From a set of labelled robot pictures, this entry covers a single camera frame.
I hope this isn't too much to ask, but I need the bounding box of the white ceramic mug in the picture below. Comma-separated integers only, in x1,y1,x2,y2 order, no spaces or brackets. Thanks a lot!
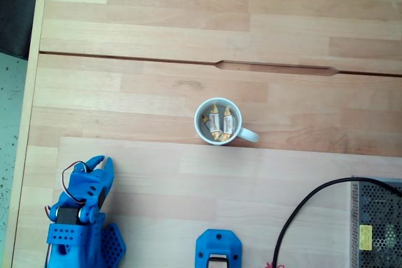
193,97,260,146

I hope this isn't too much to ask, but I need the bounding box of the pale wooden board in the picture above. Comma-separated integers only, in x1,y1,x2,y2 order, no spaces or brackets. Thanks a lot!
57,136,402,268

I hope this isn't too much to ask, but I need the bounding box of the blue printed motor holder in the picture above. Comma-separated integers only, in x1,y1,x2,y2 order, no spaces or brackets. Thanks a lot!
195,228,244,268

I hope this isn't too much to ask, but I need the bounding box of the black fabric object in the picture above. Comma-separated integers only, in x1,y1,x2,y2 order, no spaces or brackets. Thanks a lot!
0,0,42,61

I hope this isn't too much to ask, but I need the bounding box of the perforated metal power supply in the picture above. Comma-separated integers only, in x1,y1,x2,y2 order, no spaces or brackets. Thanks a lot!
350,174,402,268

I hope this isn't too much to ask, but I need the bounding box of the red black servo wire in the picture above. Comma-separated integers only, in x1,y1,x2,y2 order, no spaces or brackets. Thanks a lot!
45,161,87,218

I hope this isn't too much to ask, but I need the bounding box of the thick black cable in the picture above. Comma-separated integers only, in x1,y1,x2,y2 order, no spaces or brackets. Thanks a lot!
271,177,402,268

